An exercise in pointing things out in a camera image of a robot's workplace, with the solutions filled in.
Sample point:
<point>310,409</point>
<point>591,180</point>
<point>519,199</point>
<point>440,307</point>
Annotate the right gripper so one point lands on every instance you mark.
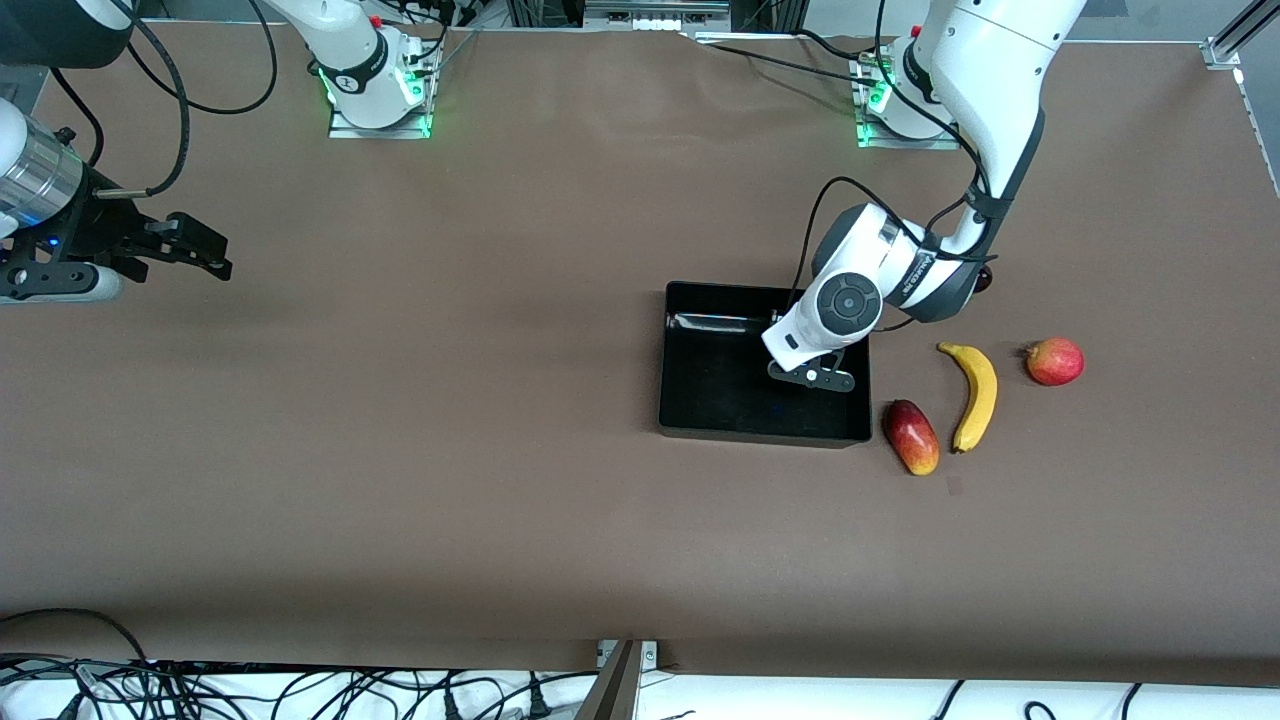
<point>103,226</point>

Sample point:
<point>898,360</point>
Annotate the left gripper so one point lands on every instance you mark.
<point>829,361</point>

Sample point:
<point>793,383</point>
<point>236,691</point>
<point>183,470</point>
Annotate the black plastic box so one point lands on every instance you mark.
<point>720,400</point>

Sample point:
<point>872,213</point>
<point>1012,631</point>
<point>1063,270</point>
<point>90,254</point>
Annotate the yellow banana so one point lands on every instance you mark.
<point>978,395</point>

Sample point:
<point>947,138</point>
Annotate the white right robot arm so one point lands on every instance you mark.
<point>355,60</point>

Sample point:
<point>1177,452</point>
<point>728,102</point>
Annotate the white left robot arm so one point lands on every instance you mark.
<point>1000,60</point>

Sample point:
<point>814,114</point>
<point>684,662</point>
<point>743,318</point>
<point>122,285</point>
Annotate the red yellow mango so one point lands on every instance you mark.
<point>911,438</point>

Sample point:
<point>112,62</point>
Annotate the dark purple mangosteen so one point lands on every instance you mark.
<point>986,280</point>

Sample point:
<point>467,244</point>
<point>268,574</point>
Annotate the grey metal bar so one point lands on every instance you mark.
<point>615,690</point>

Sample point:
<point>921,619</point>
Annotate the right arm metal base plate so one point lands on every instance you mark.
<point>340,130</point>

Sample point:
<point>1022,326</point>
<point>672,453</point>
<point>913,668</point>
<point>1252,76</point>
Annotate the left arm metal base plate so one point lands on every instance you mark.
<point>870,140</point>

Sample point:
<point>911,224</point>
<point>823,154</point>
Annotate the silver metal bracket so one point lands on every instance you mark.
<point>650,655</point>

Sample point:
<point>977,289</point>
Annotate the aluminium frame with connectors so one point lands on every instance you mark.
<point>655,8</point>

